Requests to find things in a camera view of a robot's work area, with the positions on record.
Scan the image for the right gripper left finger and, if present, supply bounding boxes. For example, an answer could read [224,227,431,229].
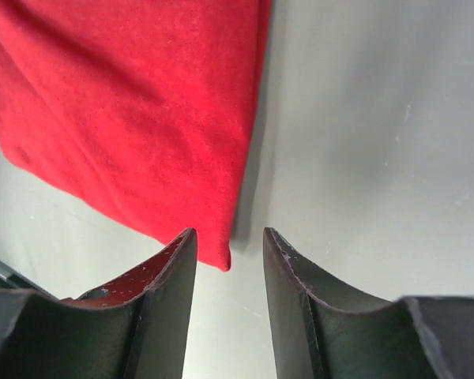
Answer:
[0,228,198,378]

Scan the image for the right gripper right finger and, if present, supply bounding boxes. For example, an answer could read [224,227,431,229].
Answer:
[263,227,474,379]

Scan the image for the red t shirt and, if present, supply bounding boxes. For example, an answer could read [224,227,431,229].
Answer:
[0,1,272,271]

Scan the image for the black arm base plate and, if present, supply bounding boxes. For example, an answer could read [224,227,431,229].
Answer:
[0,261,55,299]

